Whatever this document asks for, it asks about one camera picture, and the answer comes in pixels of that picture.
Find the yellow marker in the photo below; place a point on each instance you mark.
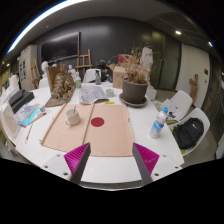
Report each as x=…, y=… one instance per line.
x=109, y=102

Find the open magazine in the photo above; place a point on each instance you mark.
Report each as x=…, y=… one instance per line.
x=91, y=93

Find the dry plant in grey pot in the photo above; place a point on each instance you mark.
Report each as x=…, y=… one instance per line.
x=134, y=91

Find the paint brush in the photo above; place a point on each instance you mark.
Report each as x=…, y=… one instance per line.
x=29, y=133

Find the grey plant saucer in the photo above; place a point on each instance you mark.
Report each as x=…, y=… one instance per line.
x=133, y=104

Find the white mug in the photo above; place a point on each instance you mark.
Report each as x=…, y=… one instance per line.
x=72, y=118

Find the white chair with backpack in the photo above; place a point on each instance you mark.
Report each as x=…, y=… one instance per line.
x=201, y=115

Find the tall white plaster statue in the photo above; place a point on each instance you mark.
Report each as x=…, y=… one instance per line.
x=147, y=60

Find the wooden easel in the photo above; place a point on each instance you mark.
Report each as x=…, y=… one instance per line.
x=84, y=63

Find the green-labelled white bottle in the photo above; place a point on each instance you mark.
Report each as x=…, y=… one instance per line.
x=78, y=81

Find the black wall screen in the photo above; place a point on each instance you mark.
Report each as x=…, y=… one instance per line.
x=60, y=46

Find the black backpack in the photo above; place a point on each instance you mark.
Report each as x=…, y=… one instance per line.
x=188, y=133

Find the small white figurine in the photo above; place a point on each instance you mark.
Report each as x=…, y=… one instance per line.
x=71, y=71

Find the black boxes stack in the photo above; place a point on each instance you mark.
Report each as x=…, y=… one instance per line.
x=20, y=100

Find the white chair behind table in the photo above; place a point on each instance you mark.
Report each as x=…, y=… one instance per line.
x=90, y=76

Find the wooden figure by wall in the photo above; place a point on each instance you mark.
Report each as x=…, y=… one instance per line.
x=193, y=85

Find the white cabinet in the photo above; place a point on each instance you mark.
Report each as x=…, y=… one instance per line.
x=27, y=66

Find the grey spray bottle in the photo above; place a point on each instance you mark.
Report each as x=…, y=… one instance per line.
x=98, y=79

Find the flat round red coaster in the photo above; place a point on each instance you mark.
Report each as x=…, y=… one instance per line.
x=97, y=122

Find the white chair with papers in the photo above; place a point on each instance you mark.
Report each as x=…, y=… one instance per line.
x=182, y=99

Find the white bottle with blue cap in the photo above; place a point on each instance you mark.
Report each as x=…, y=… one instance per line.
x=157, y=126

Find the stack of papers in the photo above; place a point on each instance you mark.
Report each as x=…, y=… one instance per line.
x=171, y=110

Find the colourful book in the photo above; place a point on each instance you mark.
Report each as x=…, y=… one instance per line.
x=27, y=114

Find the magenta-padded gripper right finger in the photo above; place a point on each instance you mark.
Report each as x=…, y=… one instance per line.
x=146, y=158

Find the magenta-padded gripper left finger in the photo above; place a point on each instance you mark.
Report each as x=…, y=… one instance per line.
x=76, y=158

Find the small paint jar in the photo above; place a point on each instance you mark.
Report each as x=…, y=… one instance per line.
x=42, y=109

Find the cardboard box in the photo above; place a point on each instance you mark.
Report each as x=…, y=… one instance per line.
x=118, y=77

